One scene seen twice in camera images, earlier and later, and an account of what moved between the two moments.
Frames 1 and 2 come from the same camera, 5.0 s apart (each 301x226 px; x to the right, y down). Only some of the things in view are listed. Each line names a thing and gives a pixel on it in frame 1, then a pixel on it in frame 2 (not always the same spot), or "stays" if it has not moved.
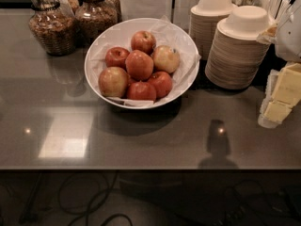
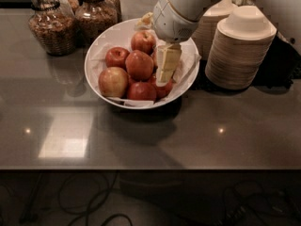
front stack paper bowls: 236,58 stays
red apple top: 143,40 stays
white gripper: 291,39 -> 170,20
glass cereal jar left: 53,20 stays
